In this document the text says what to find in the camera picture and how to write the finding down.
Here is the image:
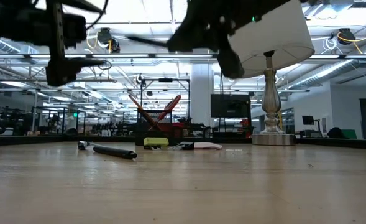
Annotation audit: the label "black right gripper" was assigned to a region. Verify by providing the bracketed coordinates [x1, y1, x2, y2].
[166, 0, 246, 80]

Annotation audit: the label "pink sticky note pad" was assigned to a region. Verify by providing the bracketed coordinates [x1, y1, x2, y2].
[193, 141, 224, 151]

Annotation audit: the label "black ceiling cable reel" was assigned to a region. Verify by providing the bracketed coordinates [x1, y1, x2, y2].
[337, 27, 357, 46]
[97, 27, 121, 54]

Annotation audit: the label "small black monitor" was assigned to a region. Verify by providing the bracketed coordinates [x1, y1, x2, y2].
[301, 115, 316, 126]

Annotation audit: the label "red-handled scissors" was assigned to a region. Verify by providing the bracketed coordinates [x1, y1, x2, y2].
[153, 94, 183, 131]

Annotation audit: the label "black pen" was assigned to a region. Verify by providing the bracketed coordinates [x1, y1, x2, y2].
[92, 144, 138, 161]
[126, 35, 171, 50]

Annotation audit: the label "yellow pencil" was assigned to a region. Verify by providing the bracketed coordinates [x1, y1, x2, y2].
[127, 95, 158, 131]

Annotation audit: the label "yellow-green sponge block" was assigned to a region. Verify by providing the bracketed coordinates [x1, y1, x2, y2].
[142, 136, 170, 148]

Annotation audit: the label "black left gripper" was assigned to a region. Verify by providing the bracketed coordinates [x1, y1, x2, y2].
[0, 0, 107, 88]

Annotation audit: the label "black monitor on stand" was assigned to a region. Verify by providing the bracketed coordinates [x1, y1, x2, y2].
[210, 93, 252, 138]

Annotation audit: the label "white shade silver lamp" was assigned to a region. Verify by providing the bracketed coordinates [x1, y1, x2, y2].
[227, 0, 316, 147]

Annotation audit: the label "black binder clip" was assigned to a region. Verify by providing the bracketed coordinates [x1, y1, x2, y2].
[77, 140, 92, 151]
[167, 141, 196, 151]

